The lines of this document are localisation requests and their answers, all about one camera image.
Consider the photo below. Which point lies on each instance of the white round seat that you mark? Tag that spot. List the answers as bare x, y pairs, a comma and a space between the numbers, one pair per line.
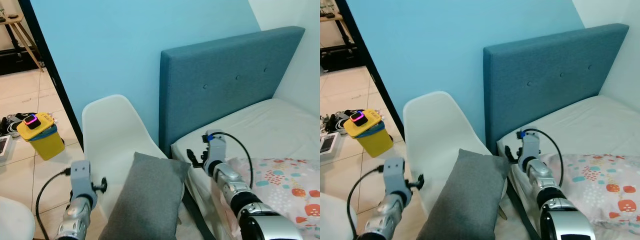
15, 220
337, 217

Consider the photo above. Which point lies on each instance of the yellow lidded waste bin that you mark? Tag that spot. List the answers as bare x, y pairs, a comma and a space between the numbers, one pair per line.
375, 140
47, 142

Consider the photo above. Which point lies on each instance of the white flat floor device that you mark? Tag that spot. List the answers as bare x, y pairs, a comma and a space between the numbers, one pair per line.
328, 144
3, 147

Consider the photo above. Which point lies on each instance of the colourful patterned white pillow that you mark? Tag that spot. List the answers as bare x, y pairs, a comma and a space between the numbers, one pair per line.
285, 190
600, 185

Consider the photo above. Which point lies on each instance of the black device with pink light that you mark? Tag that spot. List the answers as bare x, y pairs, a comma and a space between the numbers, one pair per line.
358, 119
31, 122

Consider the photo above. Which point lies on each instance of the black tangled floor clutter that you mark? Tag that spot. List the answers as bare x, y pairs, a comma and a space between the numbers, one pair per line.
334, 121
12, 122

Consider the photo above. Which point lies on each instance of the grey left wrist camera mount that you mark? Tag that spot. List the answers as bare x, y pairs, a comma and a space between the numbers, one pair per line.
81, 177
394, 172

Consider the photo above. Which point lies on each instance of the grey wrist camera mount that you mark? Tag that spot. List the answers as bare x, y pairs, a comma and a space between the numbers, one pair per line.
81, 177
216, 150
530, 147
394, 172

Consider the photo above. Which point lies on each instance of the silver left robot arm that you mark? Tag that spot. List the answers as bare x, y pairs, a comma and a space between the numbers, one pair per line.
387, 217
75, 220

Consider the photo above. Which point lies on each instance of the black door frame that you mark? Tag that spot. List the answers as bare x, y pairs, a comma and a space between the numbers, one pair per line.
50, 70
370, 65

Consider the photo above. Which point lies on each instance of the blue fabric headboard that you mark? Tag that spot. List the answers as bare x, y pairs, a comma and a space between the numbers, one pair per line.
220, 80
545, 75

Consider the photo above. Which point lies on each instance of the white bed mattress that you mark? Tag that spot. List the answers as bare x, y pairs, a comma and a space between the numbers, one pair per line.
270, 127
595, 125

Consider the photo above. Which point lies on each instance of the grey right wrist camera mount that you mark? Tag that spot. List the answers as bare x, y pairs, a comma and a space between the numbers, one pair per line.
530, 147
216, 150

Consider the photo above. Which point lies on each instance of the white plastic shell chair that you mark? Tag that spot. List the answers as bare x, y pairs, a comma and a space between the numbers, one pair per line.
107, 135
430, 130

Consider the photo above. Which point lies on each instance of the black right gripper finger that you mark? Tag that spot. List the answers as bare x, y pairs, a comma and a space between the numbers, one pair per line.
507, 153
190, 155

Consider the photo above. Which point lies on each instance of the wooden side table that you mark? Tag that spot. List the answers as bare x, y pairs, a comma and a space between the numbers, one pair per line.
332, 17
15, 22

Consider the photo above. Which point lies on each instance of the grey rectangular pillow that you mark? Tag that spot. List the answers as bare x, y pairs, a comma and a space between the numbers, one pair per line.
145, 200
465, 200

